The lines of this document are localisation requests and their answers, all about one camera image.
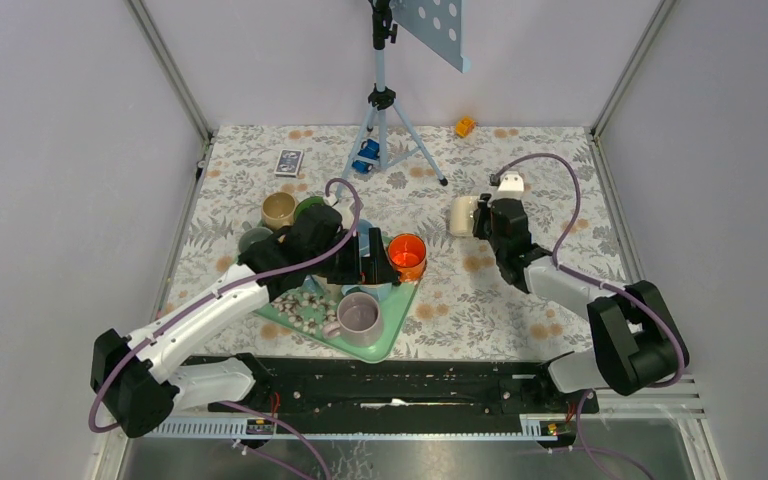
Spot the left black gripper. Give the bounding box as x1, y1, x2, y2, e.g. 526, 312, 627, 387
307, 226, 398, 284

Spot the orange mug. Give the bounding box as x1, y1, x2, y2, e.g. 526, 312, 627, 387
387, 233, 427, 282

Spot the cream ribbed mug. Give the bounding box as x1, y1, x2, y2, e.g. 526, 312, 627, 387
448, 196, 479, 237

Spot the light blue ribbed mug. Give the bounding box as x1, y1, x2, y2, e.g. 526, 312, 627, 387
356, 219, 373, 257

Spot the lilac mug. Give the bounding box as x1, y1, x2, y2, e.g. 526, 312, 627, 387
322, 292, 384, 348

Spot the cream mug green inside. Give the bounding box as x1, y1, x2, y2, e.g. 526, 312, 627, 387
294, 196, 325, 219

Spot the beige mug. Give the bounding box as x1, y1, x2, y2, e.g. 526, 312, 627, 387
261, 192, 297, 231

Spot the grey blue mug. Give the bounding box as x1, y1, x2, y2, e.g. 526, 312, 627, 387
238, 226, 273, 254

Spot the light blue faceted mug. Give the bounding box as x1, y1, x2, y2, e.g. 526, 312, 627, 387
341, 283, 393, 303

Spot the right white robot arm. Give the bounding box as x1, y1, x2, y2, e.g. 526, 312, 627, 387
473, 194, 690, 412

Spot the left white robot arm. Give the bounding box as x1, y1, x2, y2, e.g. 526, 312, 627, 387
88, 204, 400, 438

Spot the green floral tray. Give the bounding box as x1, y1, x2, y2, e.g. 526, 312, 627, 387
255, 276, 418, 364

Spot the floral tablecloth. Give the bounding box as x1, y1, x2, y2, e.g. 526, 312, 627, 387
164, 126, 629, 361

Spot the orange toy block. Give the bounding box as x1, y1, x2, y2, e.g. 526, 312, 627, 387
454, 116, 477, 138

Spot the blue toy car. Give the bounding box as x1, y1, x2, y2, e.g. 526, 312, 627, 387
351, 139, 380, 174

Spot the playing card deck box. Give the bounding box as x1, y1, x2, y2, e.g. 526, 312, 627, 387
274, 149, 304, 178

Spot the blue tripod stand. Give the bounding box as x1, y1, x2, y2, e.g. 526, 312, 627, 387
341, 0, 449, 187

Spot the perforated blue calibration plate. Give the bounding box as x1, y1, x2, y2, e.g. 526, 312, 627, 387
390, 0, 471, 73

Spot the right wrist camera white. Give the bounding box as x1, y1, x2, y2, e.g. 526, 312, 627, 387
494, 172, 525, 200

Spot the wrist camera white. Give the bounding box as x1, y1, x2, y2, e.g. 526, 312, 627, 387
324, 194, 355, 230
494, 172, 525, 200

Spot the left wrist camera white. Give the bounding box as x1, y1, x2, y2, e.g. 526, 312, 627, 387
324, 194, 355, 230

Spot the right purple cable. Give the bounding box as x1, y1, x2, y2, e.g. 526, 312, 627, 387
489, 152, 689, 390

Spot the purple cable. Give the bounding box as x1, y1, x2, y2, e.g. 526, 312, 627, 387
489, 152, 689, 390
87, 177, 364, 435

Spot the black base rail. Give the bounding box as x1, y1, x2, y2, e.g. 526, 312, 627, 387
170, 355, 601, 437

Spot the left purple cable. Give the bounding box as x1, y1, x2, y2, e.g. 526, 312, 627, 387
87, 177, 364, 435

